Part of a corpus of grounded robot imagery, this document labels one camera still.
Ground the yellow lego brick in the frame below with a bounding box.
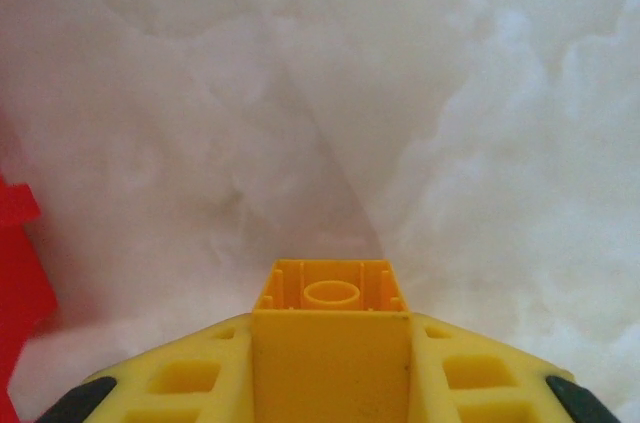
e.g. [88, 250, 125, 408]
[251, 257, 412, 423]

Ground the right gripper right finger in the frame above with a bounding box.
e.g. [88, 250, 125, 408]
[407, 311, 614, 423]

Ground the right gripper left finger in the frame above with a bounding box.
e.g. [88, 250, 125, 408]
[42, 311, 256, 423]

